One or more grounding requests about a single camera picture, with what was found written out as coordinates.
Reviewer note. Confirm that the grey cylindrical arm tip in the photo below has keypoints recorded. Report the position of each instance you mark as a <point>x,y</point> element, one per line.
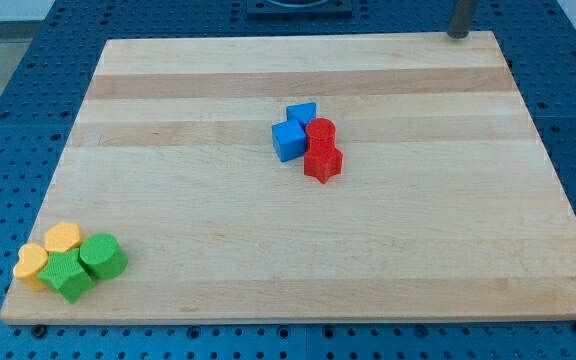
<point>461,19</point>

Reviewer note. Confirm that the red cylinder block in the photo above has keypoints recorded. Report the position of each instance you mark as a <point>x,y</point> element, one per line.
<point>321,134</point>

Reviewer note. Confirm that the blue triangle block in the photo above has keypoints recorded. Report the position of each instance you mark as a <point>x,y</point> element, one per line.
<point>302,113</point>

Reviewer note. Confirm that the light wooden board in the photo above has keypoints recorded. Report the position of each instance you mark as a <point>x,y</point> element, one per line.
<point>448,208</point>

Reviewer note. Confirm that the red star block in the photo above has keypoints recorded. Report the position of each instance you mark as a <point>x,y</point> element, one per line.
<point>323,163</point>

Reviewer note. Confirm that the blue cube block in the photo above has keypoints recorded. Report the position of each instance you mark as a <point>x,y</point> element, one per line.
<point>289,140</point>

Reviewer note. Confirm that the green cylinder block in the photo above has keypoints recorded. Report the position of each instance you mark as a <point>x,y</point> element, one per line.
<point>103,256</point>

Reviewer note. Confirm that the yellow hexagon block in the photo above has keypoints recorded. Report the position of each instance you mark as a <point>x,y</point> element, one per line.
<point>63,237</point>

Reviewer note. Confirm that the green star block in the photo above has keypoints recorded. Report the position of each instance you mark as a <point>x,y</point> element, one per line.
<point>66,275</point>

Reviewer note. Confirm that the yellow heart block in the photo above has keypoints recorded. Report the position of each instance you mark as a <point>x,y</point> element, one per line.
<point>32,258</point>

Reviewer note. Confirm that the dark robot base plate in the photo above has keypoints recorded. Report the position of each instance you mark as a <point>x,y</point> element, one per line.
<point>257,9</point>

